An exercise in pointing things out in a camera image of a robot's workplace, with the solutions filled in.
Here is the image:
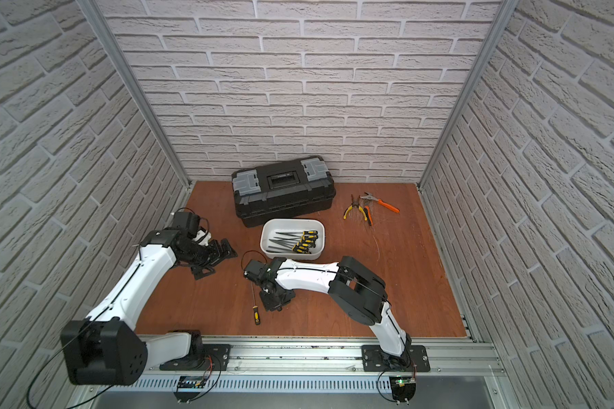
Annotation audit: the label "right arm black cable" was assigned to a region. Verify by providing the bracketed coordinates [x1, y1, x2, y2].
[239, 249, 268, 272]

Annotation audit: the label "file tool eleventh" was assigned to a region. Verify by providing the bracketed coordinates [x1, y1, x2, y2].
[268, 240, 312, 254]

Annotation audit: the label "aluminium front rail frame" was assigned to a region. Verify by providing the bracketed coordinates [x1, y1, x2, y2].
[203, 336, 507, 379]

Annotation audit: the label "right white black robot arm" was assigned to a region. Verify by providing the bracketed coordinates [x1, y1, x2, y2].
[243, 257, 411, 366]

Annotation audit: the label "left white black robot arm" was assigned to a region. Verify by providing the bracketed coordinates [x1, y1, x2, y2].
[60, 211, 237, 386]

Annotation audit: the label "black plastic toolbox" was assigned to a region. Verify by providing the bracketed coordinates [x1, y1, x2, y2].
[231, 156, 336, 228]

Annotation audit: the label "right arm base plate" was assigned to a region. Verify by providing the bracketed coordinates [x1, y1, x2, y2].
[361, 344, 431, 373]

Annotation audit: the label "left control circuit board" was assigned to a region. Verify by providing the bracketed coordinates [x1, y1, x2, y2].
[174, 376, 209, 403]

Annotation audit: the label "control circuit board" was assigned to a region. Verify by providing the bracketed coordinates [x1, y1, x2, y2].
[389, 377, 416, 403]
[174, 376, 209, 403]

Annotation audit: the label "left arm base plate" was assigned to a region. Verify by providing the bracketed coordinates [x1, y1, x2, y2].
[160, 344, 232, 372]

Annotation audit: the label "right control circuit board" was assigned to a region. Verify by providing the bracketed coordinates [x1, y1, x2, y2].
[389, 377, 416, 403]

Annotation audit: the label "yellow handled pliers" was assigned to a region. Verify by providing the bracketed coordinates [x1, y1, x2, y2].
[342, 193, 369, 223]

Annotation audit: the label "orange handled pliers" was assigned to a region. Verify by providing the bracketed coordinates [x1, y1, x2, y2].
[361, 192, 400, 226]

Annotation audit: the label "white plastic storage box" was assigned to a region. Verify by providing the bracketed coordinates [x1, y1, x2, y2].
[260, 219, 325, 261]

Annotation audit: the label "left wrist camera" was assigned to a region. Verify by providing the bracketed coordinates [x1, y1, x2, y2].
[193, 229, 211, 246]

